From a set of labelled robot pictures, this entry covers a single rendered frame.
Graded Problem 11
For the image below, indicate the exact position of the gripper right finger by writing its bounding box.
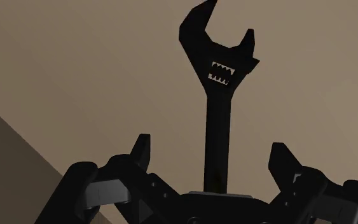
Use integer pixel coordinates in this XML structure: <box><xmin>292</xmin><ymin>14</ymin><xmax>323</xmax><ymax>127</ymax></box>
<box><xmin>268</xmin><ymin>142</ymin><xmax>358</xmax><ymax>224</ymax></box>

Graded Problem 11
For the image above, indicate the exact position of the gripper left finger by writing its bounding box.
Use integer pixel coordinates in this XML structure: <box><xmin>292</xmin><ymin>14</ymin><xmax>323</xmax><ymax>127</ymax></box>
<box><xmin>34</xmin><ymin>133</ymin><xmax>182</xmax><ymax>224</ymax></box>

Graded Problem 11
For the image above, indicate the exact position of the black adjustable wrench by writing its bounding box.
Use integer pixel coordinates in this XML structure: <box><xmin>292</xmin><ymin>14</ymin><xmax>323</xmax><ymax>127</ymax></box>
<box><xmin>178</xmin><ymin>0</ymin><xmax>260</xmax><ymax>194</ymax></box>

